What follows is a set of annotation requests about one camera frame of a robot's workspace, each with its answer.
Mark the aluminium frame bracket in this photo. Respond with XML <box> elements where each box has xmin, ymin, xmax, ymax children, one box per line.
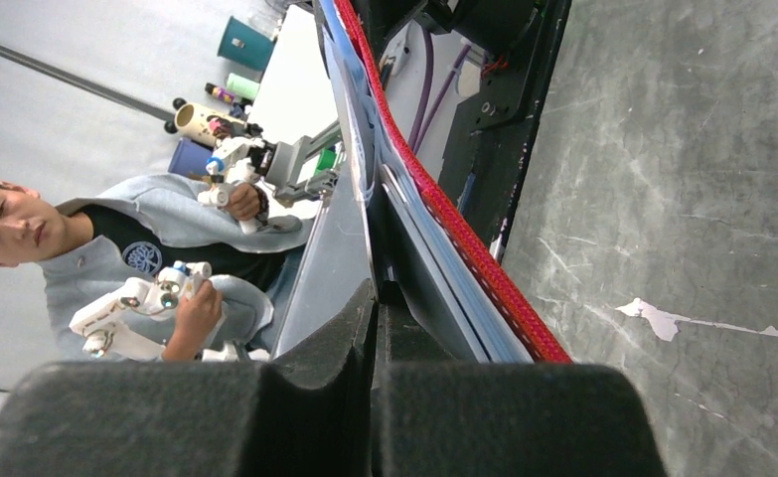
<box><xmin>265</xmin><ymin>120</ymin><xmax>342</xmax><ymax>208</ymax></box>

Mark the operator grey sleeve forearm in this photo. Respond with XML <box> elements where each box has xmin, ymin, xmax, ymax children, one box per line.
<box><xmin>56</xmin><ymin>173</ymin><xmax>313</xmax><ymax>253</ymax></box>

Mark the operator left hand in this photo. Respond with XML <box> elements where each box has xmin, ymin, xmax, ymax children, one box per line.
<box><xmin>161</xmin><ymin>280</ymin><xmax>223</xmax><ymax>362</ymax></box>

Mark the white teleoperation handle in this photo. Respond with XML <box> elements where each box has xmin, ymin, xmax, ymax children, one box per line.
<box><xmin>197</xmin><ymin>136</ymin><xmax>276</xmax><ymax>208</ymax></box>
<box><xmin>69</xmin><ymin>260</ymin><xmax>213</xmax><ymax>361</ymax></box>

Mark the white teleoperation handle left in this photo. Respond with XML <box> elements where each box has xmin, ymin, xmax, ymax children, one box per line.
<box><xmin>69</xmin><ymin>260</ymin><xmax>213</xmax><ymax>361</ymax></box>

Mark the red leather card holder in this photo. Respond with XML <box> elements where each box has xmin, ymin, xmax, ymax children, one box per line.
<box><xmin>320</xmin><ymin>1</ymin><xmax>571</xmax><ymax>364</ymax></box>

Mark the dark blue cup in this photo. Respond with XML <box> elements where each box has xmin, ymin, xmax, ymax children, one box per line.
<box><xmin>167</xmin><ymin>137</ymin><xmax>213</xmax><ymax>177</ymax></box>

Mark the teal cup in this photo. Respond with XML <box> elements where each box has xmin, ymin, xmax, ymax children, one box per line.
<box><xmin>217</xmin><ymin>16</ymin><xmax>275</xmax><ymax>73</ymax></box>

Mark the operator right hand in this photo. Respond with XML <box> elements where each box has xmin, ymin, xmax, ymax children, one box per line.
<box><xmin>224</xmin><ymin>183</ymin><xmax>269</xmax><ymax>221</ymax></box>

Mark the operator grey hoodie torso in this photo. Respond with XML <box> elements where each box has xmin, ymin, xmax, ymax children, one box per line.
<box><xmin>41</xmin><ymin>173</ymin><xmax>312</xmax><ymax>361</ymax></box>

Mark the panda decorated cup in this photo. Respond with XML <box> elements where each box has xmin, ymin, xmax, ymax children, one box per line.
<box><xmin>163</xmin><ymin>97</ymin><xmax>263</xmax><ymax>149</ymax></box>

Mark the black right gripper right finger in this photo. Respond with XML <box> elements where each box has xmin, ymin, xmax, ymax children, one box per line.
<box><xmin>371</xmin><ymin>282</ymin><xmax>667</xmax><ymax>476</ymax></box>

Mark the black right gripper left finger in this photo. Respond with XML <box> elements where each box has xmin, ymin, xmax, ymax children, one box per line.
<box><xmin>0</xmin><ymin>280</ymin><xmax>377</xmax><ymax>476</ymax></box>

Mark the white teleoperation handle right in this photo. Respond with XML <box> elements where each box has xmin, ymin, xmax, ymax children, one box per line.
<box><xmin>197</xmin><ymin>136</ymin><xmax>276</xmax><ymax>208</ymax></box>

